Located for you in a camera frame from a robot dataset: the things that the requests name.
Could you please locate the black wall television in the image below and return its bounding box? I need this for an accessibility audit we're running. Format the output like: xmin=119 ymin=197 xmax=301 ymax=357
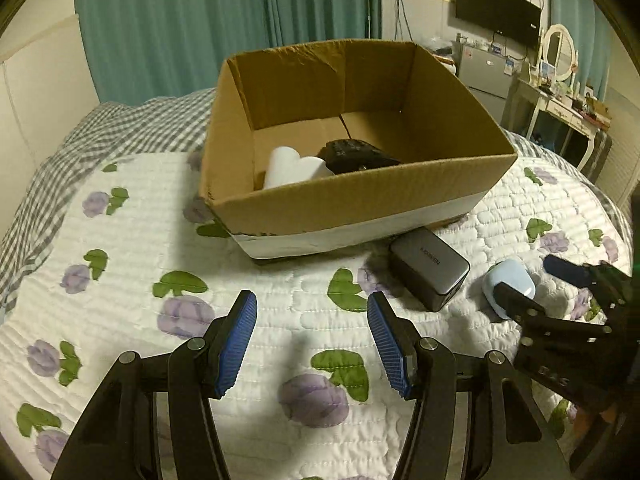
xmin=454 ymin=0 xmax=541 ymax=49

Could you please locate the white floral quilt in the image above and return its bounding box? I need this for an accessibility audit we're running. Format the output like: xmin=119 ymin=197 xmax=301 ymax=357
xmin=1 ymin=153 xmax=630 ymax=479

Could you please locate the grey checkered bed sheet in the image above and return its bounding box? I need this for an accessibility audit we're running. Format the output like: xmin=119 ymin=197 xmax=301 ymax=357
xmin=1 ymin=90 xmax=634 ymax=324

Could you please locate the grey charger block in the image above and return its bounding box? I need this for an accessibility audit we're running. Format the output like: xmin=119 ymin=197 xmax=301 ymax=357
xmin=388 ymin=228 xmax=471 ymax=312

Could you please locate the light blue earbud case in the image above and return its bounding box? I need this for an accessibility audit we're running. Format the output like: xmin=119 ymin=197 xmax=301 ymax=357
xmin=480 ymin=258 xmax=537 ymax=321

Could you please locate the brown cardboard box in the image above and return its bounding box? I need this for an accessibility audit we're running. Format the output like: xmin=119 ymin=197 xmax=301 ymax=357
xmin=198 ymin=39 xmax=516 ymax=260

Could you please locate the silver small refrigerator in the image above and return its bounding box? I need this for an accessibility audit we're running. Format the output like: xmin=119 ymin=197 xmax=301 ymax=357
xmin=458 ymin=44 xmax=514 ymax=124

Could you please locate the oval vanity mirror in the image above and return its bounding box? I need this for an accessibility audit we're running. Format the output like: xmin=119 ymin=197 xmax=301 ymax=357
xmin=540 ymin=24 xmax=578 ymax=81

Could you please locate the teal window curtain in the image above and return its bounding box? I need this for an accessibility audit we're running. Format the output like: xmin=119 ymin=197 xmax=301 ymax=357
xmin=549 ymin=0 xmax=612 ymax=101

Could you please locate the person's right hand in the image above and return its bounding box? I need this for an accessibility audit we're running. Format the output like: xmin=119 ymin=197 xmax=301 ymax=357
xmin=585 ymin=403 xmax=620 ymax=454

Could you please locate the white dressing table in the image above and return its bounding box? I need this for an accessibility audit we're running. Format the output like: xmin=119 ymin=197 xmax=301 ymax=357
xmin=501 ymin=76 xmax=603 ymax=171

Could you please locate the black remote control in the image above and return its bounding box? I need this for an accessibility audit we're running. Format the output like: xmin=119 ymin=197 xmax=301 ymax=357
xmin=318 ymin=139 xmax=400 ymax=174

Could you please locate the white cylinder bottle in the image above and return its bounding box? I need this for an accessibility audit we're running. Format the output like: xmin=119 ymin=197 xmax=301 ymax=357
xmin=264 ymin=146 xmax=300 ymax=190

